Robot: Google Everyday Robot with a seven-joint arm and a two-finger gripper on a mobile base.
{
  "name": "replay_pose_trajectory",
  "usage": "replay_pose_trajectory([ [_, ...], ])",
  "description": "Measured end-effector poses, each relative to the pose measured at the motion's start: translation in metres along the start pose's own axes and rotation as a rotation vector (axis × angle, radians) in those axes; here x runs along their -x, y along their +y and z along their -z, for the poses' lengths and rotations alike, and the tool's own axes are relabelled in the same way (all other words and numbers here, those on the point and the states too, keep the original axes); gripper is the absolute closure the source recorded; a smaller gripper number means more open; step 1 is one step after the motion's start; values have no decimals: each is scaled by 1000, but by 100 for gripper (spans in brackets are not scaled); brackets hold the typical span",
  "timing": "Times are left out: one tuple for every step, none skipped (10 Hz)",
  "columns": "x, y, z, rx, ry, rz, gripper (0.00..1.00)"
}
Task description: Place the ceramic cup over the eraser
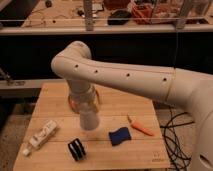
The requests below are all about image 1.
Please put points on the wooden board table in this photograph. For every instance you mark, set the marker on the wooden board table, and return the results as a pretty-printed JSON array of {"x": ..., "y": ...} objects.
[{"x": 138, "y": 153}]

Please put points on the orange object on bench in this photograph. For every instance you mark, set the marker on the orange object on bench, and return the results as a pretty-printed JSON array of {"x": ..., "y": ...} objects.
[{"x": 141, "y": 15}]

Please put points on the blue sponge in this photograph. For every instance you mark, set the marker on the blue sponge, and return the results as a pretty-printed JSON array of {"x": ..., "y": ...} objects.
[{"x": 119, "y": 136}]

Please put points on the metal vertical post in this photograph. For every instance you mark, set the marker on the metal vertical post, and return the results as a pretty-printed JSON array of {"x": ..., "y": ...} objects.
[{"x": 87, "y": 5}]

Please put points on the orange toy carrot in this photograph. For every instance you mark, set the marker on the orange toy carrot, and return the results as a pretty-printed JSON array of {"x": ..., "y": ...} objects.
[{"x": 138, "y": 126}]

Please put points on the black bag on bench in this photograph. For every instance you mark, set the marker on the black bag on bench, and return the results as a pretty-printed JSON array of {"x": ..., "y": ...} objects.
[{"x": 119, "y": 17}]

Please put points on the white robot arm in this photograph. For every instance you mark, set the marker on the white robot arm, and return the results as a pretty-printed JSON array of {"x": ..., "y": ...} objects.
[{"x": 192, "y": 91}]

